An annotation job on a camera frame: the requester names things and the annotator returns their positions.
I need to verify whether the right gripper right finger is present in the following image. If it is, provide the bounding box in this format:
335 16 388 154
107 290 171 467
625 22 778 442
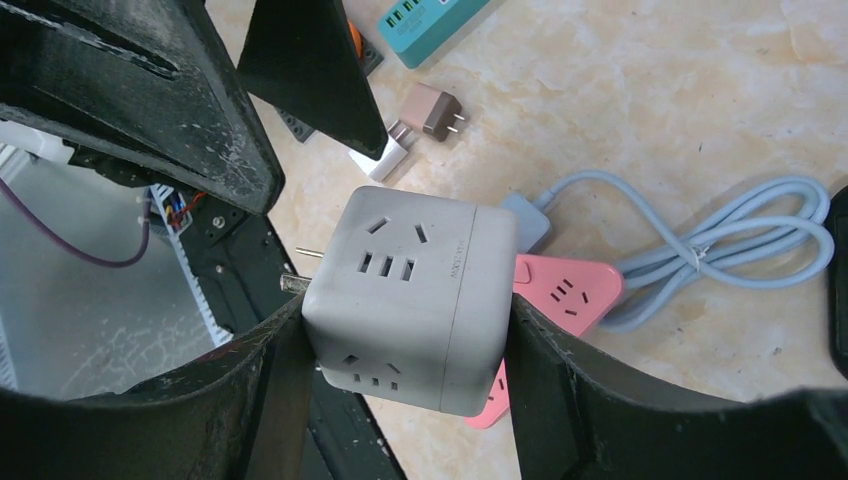
505 296 847 479

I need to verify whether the white cube socket adapter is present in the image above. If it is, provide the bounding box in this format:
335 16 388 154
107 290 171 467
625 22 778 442
302 186 519 417

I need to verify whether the small white charger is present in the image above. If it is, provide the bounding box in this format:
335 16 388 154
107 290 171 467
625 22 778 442
348 120 412 183

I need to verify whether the orange arch block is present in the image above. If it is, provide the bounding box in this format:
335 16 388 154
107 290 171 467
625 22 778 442
348 21 364 61

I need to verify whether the pink triangular power strip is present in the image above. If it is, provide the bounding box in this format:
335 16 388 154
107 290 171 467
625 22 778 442
465 254 625 429

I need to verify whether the dark grey building baseplate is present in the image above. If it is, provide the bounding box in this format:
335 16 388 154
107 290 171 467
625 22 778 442
277 39 386 151

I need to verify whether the pink brown charger plug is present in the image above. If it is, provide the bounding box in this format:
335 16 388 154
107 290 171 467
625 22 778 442
399 83 467 142

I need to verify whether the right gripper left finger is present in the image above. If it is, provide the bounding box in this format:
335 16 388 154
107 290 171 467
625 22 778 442
1 298 315 479

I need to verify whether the black open case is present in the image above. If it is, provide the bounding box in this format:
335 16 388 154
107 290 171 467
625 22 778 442
824 187 847 378

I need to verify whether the light blue power strip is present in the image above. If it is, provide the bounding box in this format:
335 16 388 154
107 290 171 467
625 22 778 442
501 170 835 333

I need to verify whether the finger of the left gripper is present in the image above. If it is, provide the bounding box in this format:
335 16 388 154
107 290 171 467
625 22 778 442
1 1 285 214
237 0 388 160

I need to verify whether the teal power strip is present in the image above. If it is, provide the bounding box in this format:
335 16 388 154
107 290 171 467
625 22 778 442
376 0 489 70

